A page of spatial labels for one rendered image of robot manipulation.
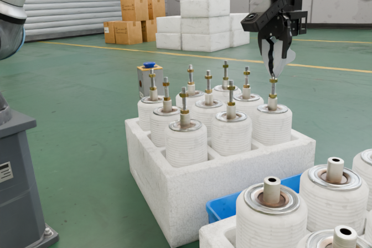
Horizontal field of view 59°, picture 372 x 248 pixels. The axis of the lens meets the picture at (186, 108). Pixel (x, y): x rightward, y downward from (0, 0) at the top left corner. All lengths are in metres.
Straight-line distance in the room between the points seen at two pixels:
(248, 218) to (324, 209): 0.12
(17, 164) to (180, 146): 0.34
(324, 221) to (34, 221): 0.59
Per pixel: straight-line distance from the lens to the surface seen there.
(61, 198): 1.02
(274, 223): 0.45
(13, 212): 0.80
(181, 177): 0.69
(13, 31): 0.83
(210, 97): 0.86
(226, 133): 0.75
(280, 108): 0.85
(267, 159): 0.78
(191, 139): 0.70
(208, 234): 0.53
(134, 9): 4.66
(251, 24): 0.73
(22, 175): 0.77
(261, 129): 0.82
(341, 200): 0.52
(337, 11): 5.99
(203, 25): 3.55
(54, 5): 6.25
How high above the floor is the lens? 0.51
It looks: 18 degrees down
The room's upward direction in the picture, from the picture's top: 3 degrees counter-clockwise
